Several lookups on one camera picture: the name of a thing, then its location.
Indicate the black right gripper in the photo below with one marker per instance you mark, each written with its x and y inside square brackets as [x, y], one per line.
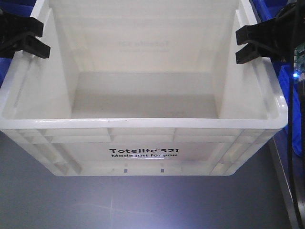
[286, 31]

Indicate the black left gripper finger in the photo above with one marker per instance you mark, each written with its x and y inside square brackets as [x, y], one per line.
[12, 25]
[25, 43]

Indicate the white plastic Totelife crate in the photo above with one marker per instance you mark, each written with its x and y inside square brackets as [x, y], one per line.
[141, 87]

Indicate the blue storage bin right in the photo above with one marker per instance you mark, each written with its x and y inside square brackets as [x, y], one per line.
[266, 10]

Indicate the green circuit board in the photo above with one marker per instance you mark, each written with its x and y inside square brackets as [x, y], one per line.
[299, 63]

